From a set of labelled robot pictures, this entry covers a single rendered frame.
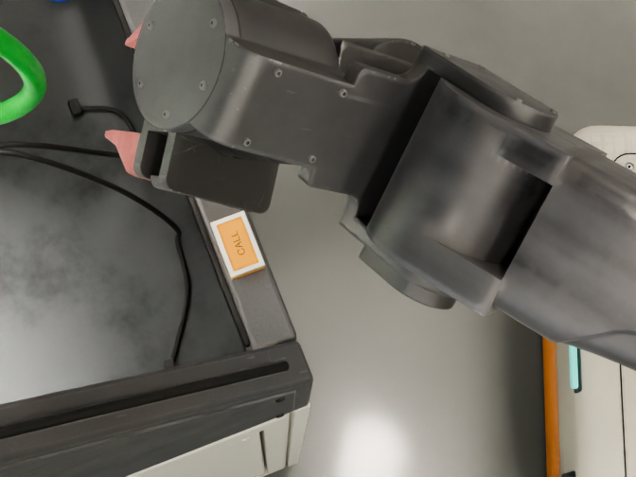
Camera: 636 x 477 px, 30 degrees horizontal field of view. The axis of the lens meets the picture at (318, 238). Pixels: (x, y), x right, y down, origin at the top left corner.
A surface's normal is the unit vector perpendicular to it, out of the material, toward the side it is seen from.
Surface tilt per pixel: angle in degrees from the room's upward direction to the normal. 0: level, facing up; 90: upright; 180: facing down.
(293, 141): 54
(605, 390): 17
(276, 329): 0
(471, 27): 0
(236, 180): 46
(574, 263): 35
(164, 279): 0
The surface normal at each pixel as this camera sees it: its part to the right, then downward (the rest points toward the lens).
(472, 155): -0.36, 0.14
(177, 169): 0.67, 0.12
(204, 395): 0.65, -0.43
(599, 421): -0.44, -0.24
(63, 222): 0.04, -0.25
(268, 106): 0.50, 0.48
